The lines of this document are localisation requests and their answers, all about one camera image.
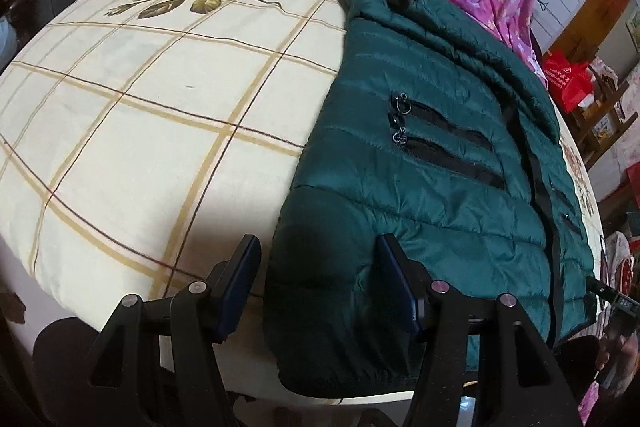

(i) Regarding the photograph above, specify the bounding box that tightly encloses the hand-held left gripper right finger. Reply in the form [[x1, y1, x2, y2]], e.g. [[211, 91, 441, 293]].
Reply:
[[376, 233, 583, 427]]

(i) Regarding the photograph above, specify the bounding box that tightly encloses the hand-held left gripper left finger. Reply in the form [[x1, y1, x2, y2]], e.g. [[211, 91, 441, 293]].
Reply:
[[87, 233, 262, 427]]

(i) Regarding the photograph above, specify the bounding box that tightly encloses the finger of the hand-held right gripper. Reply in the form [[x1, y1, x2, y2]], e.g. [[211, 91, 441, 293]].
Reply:
[[590, 277, 618, 304]]

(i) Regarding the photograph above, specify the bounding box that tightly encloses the green puffer jacket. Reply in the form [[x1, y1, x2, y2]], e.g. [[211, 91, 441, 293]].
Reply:
[[264, 0, 598, 400]]

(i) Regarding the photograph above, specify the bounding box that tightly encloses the wooden chair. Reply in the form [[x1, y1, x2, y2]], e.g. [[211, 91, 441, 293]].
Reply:
[[570, 67, 636, 168]]

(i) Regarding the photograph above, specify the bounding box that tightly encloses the bed with floral checked sheet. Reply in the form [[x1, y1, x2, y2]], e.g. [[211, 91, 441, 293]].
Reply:
[[0, 0, 608, 408]]

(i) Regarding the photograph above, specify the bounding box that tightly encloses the red shopping bag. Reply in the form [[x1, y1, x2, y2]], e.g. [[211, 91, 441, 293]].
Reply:
[[542, 49, 593, 112]]

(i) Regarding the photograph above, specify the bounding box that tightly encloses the wooden door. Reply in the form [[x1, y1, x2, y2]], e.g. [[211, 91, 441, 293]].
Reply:
[[550, 0, 640, 62]]

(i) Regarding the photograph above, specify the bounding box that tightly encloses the wall poster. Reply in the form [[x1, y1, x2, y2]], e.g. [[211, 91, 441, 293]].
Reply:
[[625, 4, 640, 42]]

